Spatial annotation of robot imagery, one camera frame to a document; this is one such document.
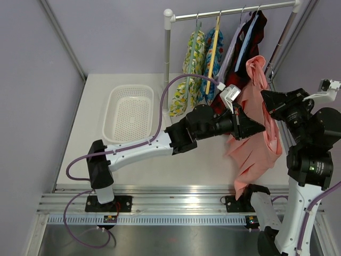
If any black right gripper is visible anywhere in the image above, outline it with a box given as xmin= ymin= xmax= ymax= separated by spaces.
xmin=262 ymin=89 xmax=315 ymax=147

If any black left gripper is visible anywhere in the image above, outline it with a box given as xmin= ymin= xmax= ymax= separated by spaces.
xmin=195 ymin=102 xmax=265 ymax=140

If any pink pleated skirt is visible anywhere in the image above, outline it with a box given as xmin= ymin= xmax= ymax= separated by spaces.
xmin=227 ymin=55 xmax=282 ymax=199

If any pink skirt hanger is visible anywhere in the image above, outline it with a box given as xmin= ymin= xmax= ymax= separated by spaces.
xmin=249 ymin=55 xmax=274 ymax=85

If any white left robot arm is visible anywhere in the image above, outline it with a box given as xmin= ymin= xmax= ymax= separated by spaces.
xmin=86 ymin=103 xmax=265 ymax=212

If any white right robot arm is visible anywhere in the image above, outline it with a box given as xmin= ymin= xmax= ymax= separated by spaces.
xmin=242 ymin=89 xmax=340 ymax=255

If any yellow wooden hanger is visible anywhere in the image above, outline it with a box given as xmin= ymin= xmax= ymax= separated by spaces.
xmin=205 ymin=15 xmax=223 ymax=79

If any light blue hanger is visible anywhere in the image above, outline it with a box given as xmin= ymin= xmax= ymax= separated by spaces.
xmin=234 ymin=12 xmax=259 ymax=76

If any mint green hanger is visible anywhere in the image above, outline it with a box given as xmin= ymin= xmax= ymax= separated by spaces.
xmin=183 ymin=20 xmax=205 ymax=105

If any lavender hanger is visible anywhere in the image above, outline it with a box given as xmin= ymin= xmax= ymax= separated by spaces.
xmin=217 ymin=13 xmax=249 ymax=82

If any yellow lemon print garment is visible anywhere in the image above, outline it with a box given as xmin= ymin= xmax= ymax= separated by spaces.
xmin=169 ymin=30 xmax=205 ymax=117

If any blue floral garment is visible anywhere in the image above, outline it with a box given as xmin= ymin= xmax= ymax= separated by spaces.
xmin=193 ymin=28 xmax=225 ymax=106

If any red black plaid garment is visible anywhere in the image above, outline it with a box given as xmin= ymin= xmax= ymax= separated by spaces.
xmin=217 ymin=11 xmax=268 ymax=114

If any right small circuit board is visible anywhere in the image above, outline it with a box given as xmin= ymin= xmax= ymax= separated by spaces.
xmin=246 ymin=215 xmax=259 ymax=229

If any small circuit board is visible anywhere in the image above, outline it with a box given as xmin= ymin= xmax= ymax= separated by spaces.
xmin=103 ymin=215 xmax=118 ymax=223
xmin=246 ymin=215 xmax=259 ymax=229

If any white perforated plastic basket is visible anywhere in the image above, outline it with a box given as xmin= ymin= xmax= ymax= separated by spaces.
xmin=102 ymin=84 xmax=154 ymax=144

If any white silver clothes rack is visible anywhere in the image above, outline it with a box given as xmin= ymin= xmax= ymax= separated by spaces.
xmin=157 ymin=0 xmax=303 ymax=118

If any left small circuit board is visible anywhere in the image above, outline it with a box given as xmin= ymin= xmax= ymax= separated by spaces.
xmin=103 ymin=215 xmax=118 ymax=223

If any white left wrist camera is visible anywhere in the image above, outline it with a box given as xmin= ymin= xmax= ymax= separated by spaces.
xmin=217 ymin=82 xmax=241 ymax=113

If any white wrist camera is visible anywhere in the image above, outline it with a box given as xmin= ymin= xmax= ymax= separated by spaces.
xmin=303 ymin=79 xmax=340 ymax=104
xmin=217 ymin=82 xmax=241 ymax=113

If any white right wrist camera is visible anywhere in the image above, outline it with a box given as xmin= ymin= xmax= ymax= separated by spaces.
xmin=303 ymin=79 xmax=340 ymax=104

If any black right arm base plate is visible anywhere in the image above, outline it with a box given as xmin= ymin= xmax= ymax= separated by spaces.
xmin=220 ymin=196 xmax=255 ymax=213

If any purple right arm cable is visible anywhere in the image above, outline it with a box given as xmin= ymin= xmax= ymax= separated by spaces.
xmin=271 ymin=181 xmax=341 ymax=256

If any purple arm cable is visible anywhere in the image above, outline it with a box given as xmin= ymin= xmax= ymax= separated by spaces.
xmin=271 ymin=181 xmax=341 ymax=256
xmin=63 ymin=74 xmax=222 ymax=247

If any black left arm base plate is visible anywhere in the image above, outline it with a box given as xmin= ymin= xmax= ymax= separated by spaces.
xmin=85 ymin=195 xmax=133 ymax=213

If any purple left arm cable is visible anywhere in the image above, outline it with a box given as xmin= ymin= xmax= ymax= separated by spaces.
xmin=63 ymin=74 xmax=222 ymax=247

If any aluminium mounting rail frame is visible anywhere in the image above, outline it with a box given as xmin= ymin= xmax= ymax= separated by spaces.
xmin=36 ymin=183 xmax=296 ymax=214

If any white slotted cable duct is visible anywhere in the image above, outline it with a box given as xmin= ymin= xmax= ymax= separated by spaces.
xmin=47 ymin=214 xmax=246 ymax=226

